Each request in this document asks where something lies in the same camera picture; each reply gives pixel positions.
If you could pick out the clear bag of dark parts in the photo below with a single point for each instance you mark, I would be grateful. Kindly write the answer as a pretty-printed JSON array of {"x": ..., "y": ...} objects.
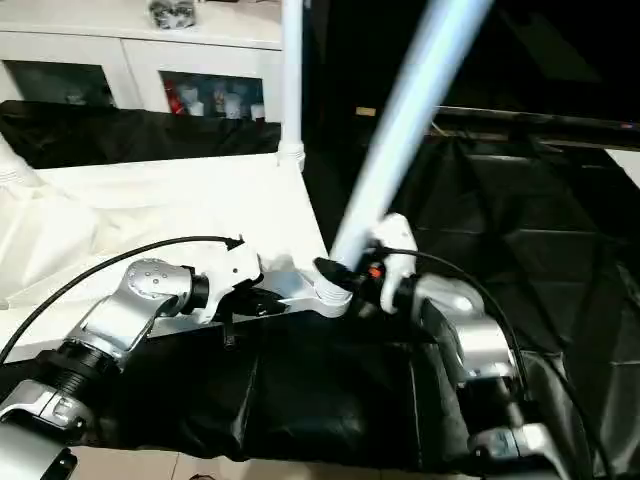
[{"x": 172, "y": 12}]

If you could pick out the small beige block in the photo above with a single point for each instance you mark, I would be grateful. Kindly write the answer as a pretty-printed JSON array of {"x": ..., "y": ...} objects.
[{"x": 366, "y": 111}]

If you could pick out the white plastic table leg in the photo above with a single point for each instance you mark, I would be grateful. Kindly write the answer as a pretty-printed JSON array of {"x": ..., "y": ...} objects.
[
  {"x": 292, "y": 75},
  {"x": 12, "y": 167},
  {"x": 400, "y": 125}
]

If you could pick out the black plastic mat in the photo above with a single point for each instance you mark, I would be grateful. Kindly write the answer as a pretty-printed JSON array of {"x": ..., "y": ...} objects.
[{"x": 325, "y": 390}]

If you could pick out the white cabinet with glass doors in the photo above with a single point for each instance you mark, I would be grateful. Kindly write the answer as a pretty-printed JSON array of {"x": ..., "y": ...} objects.
[{"x": 135, "y": 50}]

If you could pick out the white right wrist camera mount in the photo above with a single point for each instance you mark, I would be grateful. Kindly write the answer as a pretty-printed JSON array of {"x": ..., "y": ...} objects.
[{"x": 400, "y": 235}]

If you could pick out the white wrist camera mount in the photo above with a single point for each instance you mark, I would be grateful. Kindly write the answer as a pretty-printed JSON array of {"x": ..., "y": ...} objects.
[
  {"x": 235, "y": 265},
  {"x": 400, "y": 235}
]

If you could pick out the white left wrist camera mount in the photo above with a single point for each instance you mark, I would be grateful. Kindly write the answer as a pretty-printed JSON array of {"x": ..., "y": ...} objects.
[{"x": 235, "y": 265}]

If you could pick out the white flat board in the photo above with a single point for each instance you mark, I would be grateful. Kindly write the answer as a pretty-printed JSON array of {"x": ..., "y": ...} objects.
[{"x": 627, "y": 167}]

